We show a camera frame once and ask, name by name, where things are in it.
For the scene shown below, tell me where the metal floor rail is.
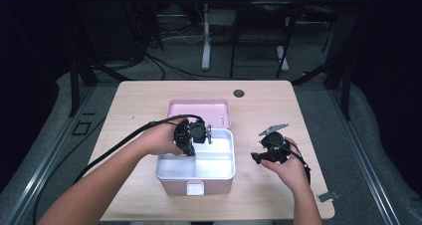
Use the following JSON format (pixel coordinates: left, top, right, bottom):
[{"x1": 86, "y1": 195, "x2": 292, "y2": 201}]
[
  {"x1": 327, "y1": 89, "x2": 401, "y2": 225},
  {"x1": 6, "y1": 85, "x2": 98, "y2": 225}
]

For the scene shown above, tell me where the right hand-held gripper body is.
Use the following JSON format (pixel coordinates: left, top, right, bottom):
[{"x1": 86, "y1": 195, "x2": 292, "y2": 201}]
[{"x1": 258, "y1": 122, "x2": 292, "y2": 163}]

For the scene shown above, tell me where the black chair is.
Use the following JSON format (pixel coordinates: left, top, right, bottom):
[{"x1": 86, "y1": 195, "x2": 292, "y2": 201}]
[{"x1": 229, "y1": 1, "x2": 305, "y2": 80}]

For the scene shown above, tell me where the white plastic tray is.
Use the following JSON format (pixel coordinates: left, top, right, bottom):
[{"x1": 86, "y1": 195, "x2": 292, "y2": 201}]
[{"x1": 155, "y1": 128, "x2": 236, "y2": 180}]

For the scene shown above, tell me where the white desk leg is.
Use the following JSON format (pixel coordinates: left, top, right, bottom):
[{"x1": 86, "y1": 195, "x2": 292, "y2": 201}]
[
  {"x1": 276, "y1": 17, "x2": 290, "y2": 73},
  {"x1": 201, "y1": 3, "x2": 212, "y2": 72}
]

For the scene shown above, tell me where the person's left hand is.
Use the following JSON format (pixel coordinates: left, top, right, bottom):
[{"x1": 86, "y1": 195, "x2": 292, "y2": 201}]
[{"x1": 140, "y1": 118, "x2": 188, "y2": 157}]

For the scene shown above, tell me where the hand-held gripper cable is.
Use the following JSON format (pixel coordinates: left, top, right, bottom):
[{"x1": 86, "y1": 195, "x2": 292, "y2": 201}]
[
  {"x1": 73, "y1": 113, "x2": 206, "y2": 186},
  {"x1": 272, "y1": 139, "x2": 313, "y2": 186}
]

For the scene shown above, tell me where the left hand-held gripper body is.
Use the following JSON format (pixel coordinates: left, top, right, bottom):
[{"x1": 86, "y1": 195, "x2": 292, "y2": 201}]
[{"x1": 173, "y1": 117, "x2": 214, "y2": 151}]

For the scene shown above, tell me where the right hand-held gripper cable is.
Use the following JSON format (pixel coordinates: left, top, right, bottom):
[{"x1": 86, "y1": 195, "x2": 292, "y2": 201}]
[{"x1": 272, "y1": 139, "x2": 313, "y2": 186}]

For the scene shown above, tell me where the grey table edge bracket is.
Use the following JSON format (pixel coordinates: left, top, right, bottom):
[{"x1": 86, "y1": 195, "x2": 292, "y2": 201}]
[{"x1": 316, "y1": 190, "x2": 340, "y2": 203}]

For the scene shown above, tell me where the pink storage box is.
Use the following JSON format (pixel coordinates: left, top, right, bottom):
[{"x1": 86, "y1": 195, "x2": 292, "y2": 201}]
[{"x1": 154, "y1": 99, "x2": 237, "y2": 196}]

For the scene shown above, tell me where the left hand-held gripper cable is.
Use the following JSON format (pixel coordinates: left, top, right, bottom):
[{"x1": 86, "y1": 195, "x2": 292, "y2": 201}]
[{"x1": 73, "y1": 113, "x2": 206, "y2": 186}]

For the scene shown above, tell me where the person's right hand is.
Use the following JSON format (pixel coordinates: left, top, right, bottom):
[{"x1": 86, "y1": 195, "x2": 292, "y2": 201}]
[{"x1": 262, "y1": 136, "x2": 312, "y2": 193}]

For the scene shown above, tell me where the black floor cable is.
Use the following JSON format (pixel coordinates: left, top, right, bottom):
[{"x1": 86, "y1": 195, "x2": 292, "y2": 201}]
[
  {"x1": 32, "y1": 117, "x2": 107, "y2": 225},
  {"x1": 142, "y1": 52, "x2": 233, "y2": 81}
]

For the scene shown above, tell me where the black metal stand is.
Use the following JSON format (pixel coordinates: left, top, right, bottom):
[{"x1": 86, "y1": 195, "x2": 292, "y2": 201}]
[
  {"x1": 68, "y1": 0, "x2": 135, "y2": 118},
  {"x1": 292, "y1": 0, "x2": 353, "y2": 121}
]

